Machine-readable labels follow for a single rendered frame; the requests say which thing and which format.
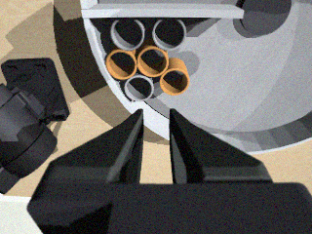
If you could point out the grey metal ring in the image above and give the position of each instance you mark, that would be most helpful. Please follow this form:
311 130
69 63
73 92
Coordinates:
124 43
139 93
172 44

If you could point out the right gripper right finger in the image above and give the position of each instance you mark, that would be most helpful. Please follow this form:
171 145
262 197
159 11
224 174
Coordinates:
200 157

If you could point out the bronze bushing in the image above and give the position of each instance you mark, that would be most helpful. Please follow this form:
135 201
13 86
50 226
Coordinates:
179 86
119 71
149 69

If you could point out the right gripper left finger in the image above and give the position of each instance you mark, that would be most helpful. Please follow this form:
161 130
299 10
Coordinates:
115 155

